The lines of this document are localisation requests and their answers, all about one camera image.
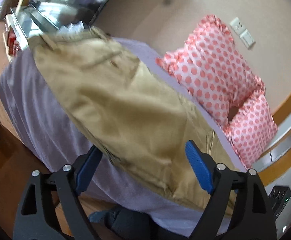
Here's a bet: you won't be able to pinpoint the black electronic device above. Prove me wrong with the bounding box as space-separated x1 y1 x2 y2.
269 185 291 219

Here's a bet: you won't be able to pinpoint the pink polka dot pillow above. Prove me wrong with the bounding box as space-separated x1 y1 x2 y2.
223 90 278 168
156 15 264 127

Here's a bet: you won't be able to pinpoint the lavender bed sheet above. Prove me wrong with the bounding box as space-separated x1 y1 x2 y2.
0 36 247 238

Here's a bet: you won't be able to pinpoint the white wall switch plate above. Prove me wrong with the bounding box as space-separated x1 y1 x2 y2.
239 29 255 49

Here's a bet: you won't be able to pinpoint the khaki pants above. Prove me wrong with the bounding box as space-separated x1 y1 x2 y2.
28 28 233 210

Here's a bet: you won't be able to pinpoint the white wall socket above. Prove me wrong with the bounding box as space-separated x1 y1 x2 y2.
230 17 246 36

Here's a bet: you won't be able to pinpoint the glass display cabinet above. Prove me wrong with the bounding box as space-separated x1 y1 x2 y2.
7 0 109 50

